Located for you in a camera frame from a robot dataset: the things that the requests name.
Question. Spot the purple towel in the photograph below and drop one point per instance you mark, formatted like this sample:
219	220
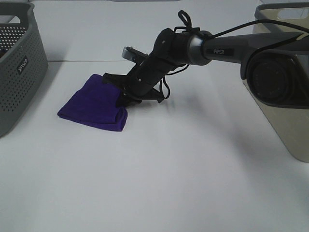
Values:
95	105

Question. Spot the grey perforated plastic basket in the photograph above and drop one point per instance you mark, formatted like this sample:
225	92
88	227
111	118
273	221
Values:
23	62

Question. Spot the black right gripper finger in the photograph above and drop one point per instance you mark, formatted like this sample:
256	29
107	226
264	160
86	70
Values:
115	79
125	100

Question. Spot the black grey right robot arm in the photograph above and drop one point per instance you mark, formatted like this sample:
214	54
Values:
200	48

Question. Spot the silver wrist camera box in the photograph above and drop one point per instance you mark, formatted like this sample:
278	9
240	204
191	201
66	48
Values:
133	55

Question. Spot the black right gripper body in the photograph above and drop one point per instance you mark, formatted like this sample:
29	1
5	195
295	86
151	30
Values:
142	78

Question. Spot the beige plastic basket grey rim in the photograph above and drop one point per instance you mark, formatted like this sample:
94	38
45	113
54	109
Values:
289	135

